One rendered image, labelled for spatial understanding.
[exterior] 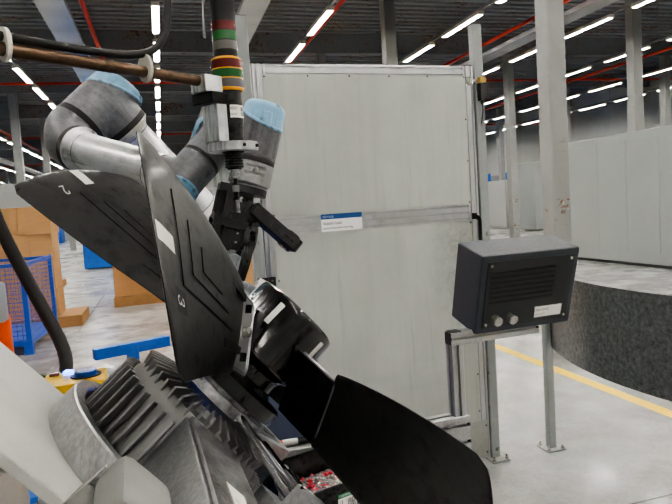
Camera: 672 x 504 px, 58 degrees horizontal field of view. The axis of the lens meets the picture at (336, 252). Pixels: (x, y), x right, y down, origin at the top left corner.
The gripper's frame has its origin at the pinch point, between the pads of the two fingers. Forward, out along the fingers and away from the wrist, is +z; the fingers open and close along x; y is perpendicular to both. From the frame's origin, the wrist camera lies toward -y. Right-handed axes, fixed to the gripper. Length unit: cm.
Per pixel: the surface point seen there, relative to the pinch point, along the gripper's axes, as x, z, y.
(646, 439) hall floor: -141, 45, -259
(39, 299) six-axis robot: -357, 57, 69
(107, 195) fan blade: 21.2, -12.2, 23.6
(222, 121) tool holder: 25.6, -25.2, 11.5
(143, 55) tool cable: 31.0, -29.1, 22.8
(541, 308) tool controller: -10, -10, -72
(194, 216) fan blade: 50, -11, 15
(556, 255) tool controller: -6, -23, -71
